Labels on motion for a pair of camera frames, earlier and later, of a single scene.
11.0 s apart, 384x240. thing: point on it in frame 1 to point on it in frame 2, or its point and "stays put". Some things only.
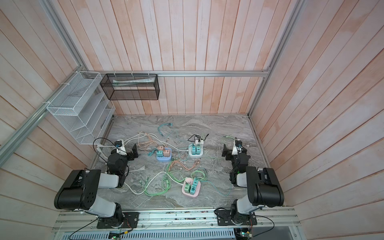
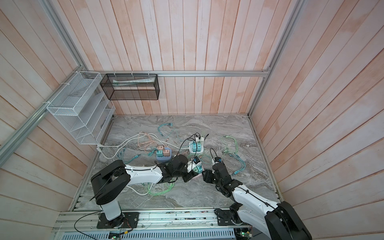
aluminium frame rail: (264, 72) stays put
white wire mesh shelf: (84, 108) stays put
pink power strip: (190, 181) to (199, 177)
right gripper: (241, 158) to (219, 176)
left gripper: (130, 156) to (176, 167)
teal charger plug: (193, 187) to (198, 168)
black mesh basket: (131, 86) stays put
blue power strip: (165, 159) stays put
